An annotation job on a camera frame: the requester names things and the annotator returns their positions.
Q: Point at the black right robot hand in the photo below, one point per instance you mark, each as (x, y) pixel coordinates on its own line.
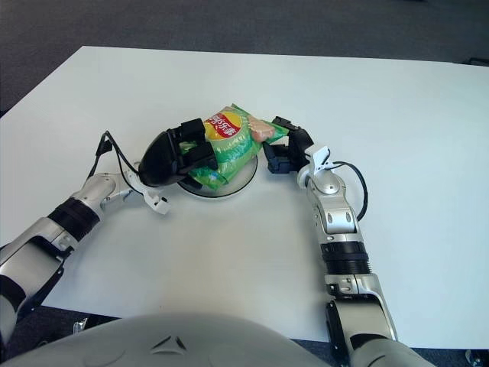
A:
(298, 149)

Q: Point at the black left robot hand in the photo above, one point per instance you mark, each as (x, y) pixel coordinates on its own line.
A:
(160, 160)

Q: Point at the green potato chips bag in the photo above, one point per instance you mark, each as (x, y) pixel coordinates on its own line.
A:
(229, 153)

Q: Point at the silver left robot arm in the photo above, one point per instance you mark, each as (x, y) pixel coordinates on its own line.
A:
(38, 244)

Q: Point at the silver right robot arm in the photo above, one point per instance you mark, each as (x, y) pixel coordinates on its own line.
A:
(336, 218)

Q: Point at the white plate with black rim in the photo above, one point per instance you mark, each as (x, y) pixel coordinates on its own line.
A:
(244, 176)

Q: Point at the grey robot torso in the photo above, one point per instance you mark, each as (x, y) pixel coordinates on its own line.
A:
(172, 344)

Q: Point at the grey caster wheel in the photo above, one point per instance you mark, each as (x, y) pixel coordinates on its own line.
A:
(475, 359)

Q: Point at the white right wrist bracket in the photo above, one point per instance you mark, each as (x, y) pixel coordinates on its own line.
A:
(319, 156)

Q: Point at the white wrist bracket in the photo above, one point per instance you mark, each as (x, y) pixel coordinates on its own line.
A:
(158, 204)
(319, 156)

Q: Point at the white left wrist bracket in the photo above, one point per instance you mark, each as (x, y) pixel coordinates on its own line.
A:
(158, 204)

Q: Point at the shiny metal bracket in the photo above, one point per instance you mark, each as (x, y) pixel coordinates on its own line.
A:
(79, 327)

